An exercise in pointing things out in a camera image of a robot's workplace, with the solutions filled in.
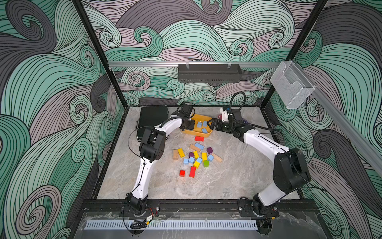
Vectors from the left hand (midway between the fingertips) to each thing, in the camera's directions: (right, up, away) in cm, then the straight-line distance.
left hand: (191, 124), depth 103 cm
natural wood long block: (+16, -21, -11) cm, 28 cm away
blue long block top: (+5, -14, -7) cm, 17 cm away
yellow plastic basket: (+7, -3, +2) cm, 8 cm away
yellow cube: (+3, -24, -15) cm, 28 cm away
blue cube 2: (0, -21, -15) cm, 26 cm away
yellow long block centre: (+8, -20, -11) cm, 24 cm away
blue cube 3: (-4, -22, -15) cm, 27 cm away
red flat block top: (+6, -10, -2) cm, 12 cm away
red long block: (0, -28, -17) cm, 32 cm away
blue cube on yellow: (+4, -22, -13) cm, 26 cm away
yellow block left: (-7, -18, -9) cm, 21 cm away
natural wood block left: (-10, -18, -12) cm, 24 cm away
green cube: (+9, -24, -12) cm, 28 cm away
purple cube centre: (0, -19, -11) cm, 22 cm away
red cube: (-6, -28, -17) cm, 34 cm away
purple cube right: (+12, -17, -9) cm, 22 cm away
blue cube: (+12, -20, -13) cm, 27 cm away
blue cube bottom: (+6, 0, +2) cm, 6 cm away
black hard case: (-33, +5, +14) cm, 36 cm away
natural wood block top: (+2, -15, -7) cm, 17 cm away
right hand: (+12, +1, -14) cm, 18 cm away
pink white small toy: (+17, +9, -20) cm, 28 cm away
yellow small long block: (+3, -19, -11) cm, 22 cm away
